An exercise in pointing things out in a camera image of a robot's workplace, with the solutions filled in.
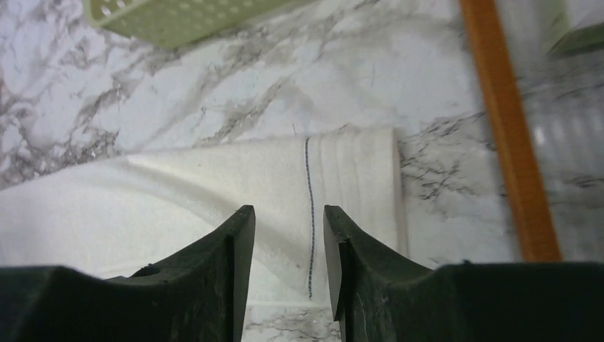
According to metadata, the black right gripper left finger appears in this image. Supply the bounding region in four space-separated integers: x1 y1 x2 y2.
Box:
1 205 256 341

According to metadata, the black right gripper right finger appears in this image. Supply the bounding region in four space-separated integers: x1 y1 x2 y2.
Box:
324 205 603 341

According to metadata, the small white green box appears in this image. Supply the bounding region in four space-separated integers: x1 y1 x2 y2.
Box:
538 0 603 54

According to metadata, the white towel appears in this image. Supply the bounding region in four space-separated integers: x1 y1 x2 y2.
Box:
1 128 408 306

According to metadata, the green plastic basket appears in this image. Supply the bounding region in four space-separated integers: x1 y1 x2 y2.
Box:
82 0 309 49

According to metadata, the wooden rack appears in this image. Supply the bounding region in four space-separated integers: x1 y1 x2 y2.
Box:
459 0 563 262

